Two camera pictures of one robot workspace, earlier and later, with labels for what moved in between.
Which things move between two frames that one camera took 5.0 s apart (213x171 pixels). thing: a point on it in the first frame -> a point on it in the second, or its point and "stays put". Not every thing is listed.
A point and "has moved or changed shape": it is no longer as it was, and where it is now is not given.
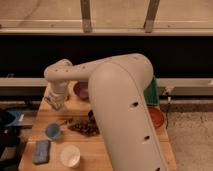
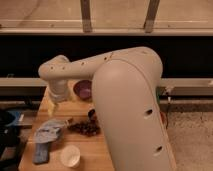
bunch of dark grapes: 88,128 stays put
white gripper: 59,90 stays put
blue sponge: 41,151 stays put
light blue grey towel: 57,103 has moved or changed shape
